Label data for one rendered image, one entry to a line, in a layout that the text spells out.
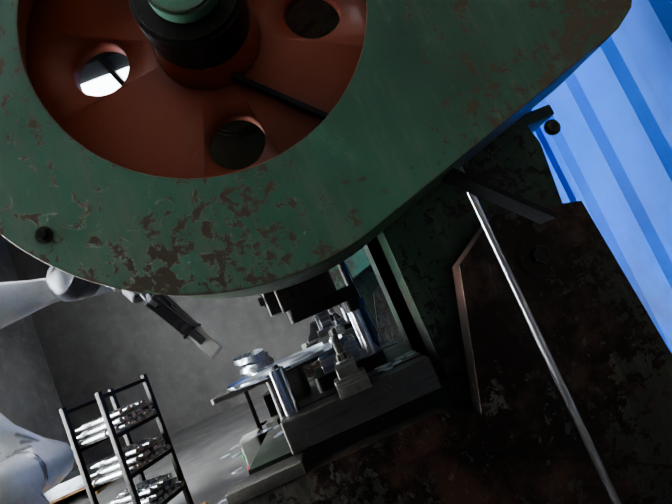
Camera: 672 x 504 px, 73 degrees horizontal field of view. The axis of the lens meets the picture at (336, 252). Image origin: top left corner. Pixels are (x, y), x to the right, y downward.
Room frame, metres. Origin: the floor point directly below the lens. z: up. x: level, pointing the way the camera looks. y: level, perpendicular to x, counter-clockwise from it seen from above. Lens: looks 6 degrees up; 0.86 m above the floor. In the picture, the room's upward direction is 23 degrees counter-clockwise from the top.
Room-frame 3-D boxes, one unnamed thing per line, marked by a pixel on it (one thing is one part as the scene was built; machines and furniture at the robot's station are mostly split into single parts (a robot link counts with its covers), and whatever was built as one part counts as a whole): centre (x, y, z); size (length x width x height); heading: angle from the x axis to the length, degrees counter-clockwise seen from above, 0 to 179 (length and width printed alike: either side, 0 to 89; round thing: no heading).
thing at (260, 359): (4.04, 1.03, 0.40); 0.45 x 0.40 x 0.79; 16
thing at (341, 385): (0.90, 0.07, 0.76); 0.17 x 0.06 x 0.10; 4
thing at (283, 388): (0.89, 0.20, 0.75); 0.03 x 0.03 x 0.10; 4
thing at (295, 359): (1.06, 0.21, 0.78); 0.29 x 0.29 x 0.01
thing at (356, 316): (0.99, 0.01, 0.81); 0.02 x 0.02 x 0.14
